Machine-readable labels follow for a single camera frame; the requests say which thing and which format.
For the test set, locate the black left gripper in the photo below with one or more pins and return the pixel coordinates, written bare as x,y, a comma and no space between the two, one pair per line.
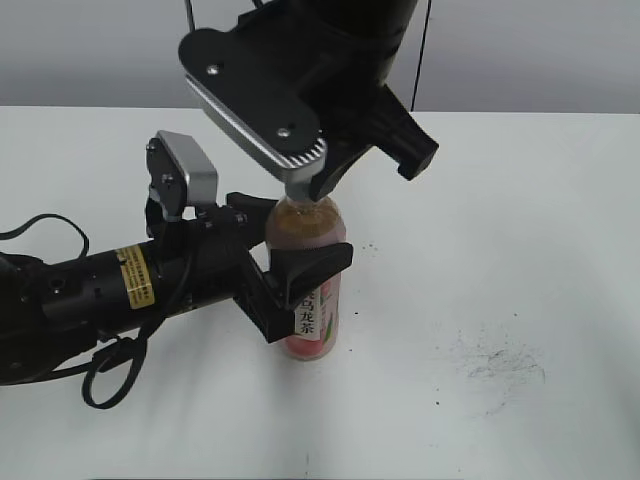
208,259

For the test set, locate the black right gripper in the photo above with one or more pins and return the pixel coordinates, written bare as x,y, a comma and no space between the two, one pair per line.
337,61

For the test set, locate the pink oolong tea bottle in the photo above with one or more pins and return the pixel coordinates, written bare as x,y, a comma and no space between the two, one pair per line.
295,226

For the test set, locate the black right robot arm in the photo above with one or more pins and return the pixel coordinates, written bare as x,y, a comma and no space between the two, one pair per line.
336,56

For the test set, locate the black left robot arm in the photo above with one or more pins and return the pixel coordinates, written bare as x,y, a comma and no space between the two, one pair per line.
51,313

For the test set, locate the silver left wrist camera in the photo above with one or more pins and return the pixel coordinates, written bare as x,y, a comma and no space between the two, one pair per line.
181,176

